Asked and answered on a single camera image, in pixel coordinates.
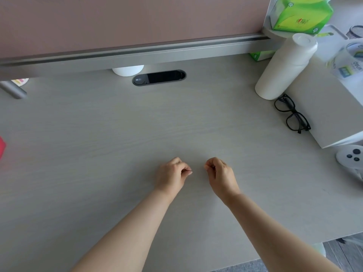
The white handheld controller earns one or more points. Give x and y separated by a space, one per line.
351 159

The pink desk divider panel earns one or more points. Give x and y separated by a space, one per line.
127 22

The black-framed eyeglasses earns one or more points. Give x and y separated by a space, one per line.
293 119

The person's right forearm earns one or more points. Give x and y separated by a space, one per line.
272 235

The person's left thumb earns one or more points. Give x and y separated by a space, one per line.
187 173

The white rounded corner shelf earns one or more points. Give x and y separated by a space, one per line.
334 32

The white flat box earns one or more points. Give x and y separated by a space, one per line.
320 110

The person's right thumb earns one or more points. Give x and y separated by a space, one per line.
210 170

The white cylindrical bottle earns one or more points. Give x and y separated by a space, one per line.
283 67

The grey aluminium divider rail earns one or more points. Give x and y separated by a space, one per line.
127 58

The colourful sticky notes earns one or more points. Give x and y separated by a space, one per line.
20 81

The clear plastic jar with label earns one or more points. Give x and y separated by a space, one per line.
347 66

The grey metal support bar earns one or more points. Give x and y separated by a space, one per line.
12 90

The person's left hand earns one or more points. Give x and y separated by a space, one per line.
170 177

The white round lamp base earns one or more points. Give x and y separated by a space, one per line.
127 71

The person's right hand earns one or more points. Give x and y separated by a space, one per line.
222 179

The black mesh holder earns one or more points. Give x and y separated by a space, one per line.
356 32

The red card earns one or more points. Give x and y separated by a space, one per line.
2 147

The person's left forearm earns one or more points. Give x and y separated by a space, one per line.
127 235

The green tissue packet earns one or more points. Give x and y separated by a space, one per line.
261 55
300 14

